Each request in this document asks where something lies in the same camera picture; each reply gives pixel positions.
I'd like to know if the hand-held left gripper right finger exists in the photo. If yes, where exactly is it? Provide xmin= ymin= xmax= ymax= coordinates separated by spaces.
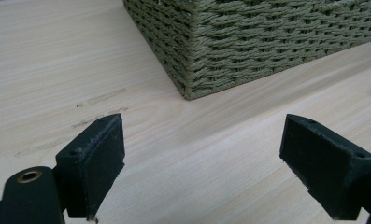
xmin=278 ymin=113 xmax=371 ymax=221

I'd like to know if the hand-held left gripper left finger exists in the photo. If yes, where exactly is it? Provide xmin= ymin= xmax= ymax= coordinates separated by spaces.
xmin=55 ymin=113 xmax=126 ymax=221

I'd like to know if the green woven basket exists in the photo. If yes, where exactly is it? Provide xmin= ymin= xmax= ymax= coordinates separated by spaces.
xmin=122 ymin=0 xmax=371 ymax=101

